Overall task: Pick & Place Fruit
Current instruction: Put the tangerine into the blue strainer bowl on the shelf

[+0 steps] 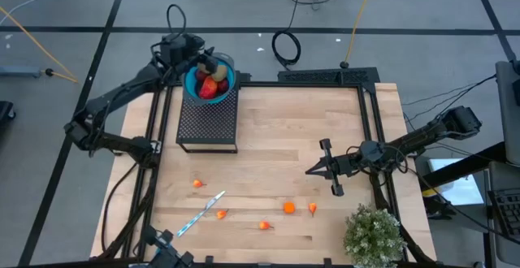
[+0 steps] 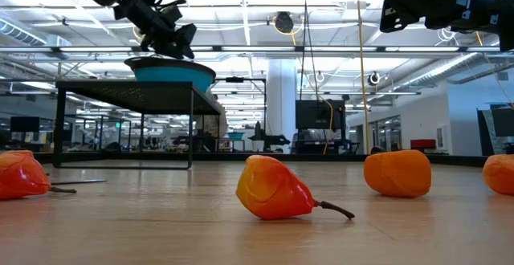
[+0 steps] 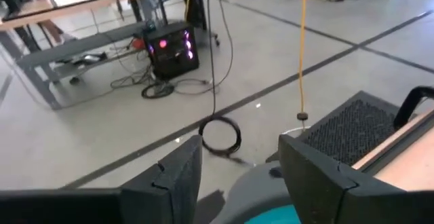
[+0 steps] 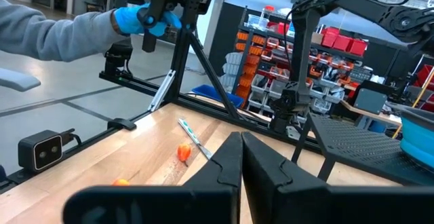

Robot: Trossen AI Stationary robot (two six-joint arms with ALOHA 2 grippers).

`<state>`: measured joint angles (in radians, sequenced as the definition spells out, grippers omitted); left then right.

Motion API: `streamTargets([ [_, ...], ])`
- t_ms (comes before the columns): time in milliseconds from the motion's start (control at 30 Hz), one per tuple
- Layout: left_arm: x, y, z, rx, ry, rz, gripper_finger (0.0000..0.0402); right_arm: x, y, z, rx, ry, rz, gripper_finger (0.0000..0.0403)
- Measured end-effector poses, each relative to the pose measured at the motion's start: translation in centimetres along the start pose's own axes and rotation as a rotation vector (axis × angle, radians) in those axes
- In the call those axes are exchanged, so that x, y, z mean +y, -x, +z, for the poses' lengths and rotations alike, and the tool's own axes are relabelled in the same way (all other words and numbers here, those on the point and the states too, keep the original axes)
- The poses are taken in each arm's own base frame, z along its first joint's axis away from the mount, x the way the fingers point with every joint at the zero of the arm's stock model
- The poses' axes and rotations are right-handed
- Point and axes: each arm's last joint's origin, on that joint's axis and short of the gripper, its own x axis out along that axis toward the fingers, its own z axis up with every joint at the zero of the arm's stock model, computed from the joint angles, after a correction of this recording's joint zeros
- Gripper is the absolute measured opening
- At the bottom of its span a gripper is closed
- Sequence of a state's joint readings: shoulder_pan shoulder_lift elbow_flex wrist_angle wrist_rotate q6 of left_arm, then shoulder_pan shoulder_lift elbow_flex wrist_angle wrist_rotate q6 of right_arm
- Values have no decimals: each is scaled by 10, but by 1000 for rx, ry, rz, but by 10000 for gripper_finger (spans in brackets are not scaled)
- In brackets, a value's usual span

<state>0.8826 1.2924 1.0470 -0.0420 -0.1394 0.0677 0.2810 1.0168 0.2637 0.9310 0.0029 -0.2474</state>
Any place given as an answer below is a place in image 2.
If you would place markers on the person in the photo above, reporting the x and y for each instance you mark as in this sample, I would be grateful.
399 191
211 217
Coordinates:
214 120

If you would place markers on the red box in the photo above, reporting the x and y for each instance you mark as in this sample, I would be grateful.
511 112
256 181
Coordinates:
423 143

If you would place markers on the black metal table frame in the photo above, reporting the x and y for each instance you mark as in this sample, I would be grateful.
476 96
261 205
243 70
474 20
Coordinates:
321 157

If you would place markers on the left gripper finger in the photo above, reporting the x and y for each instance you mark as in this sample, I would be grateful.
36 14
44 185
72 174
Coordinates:
186 48
185 32

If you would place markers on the small neighbouring station bowl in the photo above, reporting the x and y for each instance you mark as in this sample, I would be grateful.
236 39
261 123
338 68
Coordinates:
235 135

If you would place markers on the blue collapsible bowl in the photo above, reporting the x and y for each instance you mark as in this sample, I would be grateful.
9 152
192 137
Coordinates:
172 76

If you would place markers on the black neighbouring station frame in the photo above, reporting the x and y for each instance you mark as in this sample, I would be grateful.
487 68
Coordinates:
235 80

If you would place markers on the black monitor on stand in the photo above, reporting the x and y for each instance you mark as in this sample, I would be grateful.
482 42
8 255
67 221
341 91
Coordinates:
321 114

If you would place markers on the neighbouring station robot arm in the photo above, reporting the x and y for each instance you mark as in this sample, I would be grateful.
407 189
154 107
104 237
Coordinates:
273 139

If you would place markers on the black perforated metal shelf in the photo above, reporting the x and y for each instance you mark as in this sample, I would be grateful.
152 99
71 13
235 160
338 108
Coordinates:
140 96

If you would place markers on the orange tangerine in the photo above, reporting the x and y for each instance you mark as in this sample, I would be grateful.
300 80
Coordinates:
397 174

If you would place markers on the dark framed wall panel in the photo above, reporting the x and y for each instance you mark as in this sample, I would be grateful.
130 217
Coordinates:
502 122

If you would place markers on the white column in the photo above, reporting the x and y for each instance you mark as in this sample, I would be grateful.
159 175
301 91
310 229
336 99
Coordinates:
281 96

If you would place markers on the small orange-red pear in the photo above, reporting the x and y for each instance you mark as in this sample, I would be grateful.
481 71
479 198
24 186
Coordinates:
269 188
502 174
20 176

